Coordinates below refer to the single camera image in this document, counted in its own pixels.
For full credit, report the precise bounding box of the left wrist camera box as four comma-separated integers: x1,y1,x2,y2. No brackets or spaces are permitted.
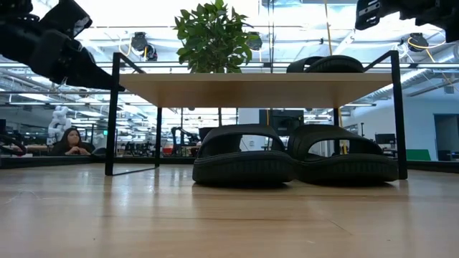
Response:
38,0,93,39

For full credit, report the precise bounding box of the person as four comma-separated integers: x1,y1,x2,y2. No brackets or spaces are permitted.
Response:
49,127,97,157

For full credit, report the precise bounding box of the black ceiling lamp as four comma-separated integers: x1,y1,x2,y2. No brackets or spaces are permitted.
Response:
246,31,263,52
144,42,158,62
131,31,148,52
407,32,430,54

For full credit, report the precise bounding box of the black rubber slide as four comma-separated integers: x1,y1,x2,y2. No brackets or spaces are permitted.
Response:
285,54,366,75
191,123,297,186
286,124,399,184

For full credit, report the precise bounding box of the black table edge frame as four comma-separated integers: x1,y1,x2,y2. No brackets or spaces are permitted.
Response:
0,155,459,174

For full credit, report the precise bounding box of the green potted plant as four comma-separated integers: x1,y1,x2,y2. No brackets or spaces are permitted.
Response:
174,0,262,143

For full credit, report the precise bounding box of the small black monitor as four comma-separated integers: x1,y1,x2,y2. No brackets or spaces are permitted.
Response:
374,133,397,146

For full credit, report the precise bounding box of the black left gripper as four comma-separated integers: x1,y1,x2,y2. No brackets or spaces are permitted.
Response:
0,14,125,92

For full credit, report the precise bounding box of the wooden shelf black frame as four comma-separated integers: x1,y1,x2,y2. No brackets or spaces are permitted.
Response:
104,49,409,181

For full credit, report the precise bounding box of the green box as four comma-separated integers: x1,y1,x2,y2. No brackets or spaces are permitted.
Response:
406,148,432,162

